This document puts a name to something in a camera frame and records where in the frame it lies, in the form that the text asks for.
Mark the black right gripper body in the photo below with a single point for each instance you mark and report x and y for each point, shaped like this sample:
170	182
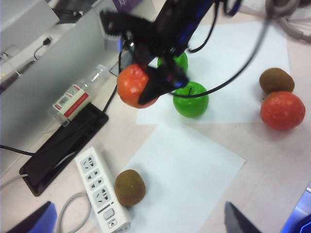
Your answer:
153	41

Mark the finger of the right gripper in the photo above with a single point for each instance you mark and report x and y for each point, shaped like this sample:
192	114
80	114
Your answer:
119	24
158	85

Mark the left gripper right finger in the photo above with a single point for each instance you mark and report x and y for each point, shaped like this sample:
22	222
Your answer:
236	223

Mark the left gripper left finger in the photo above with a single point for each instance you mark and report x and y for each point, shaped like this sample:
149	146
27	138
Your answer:
36	221

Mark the orange red plastic fruit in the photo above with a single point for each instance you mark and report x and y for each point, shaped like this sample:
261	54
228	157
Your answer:
128	82
283	110

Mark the green plastic apple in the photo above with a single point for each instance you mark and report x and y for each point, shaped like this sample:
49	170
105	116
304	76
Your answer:
181	61
192	106

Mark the brown fuzzy kiwi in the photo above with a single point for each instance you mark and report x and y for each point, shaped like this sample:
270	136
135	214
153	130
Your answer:
130	187
275	80

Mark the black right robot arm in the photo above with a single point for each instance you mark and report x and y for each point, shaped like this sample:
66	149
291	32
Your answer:
184	19

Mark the purple white name plate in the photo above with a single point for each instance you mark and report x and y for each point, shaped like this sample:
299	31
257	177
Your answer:
126	3

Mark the grey metal divider foot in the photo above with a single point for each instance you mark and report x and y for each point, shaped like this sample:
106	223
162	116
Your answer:
114	70

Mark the blue edge strip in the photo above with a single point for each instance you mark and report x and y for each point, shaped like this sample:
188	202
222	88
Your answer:
302	213

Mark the white power strip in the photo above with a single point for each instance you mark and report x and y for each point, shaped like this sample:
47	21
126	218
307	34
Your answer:
97	184

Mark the white paper sheet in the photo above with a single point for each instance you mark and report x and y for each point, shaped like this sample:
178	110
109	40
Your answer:
182	170
243	72

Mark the clear bottle red label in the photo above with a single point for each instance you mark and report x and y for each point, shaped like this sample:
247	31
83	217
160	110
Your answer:
73	99

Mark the white partition board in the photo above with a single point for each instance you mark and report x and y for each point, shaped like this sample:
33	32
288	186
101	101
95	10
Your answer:
24	14

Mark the frosted glass desk divider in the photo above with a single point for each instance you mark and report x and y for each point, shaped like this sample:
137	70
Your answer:
36	85

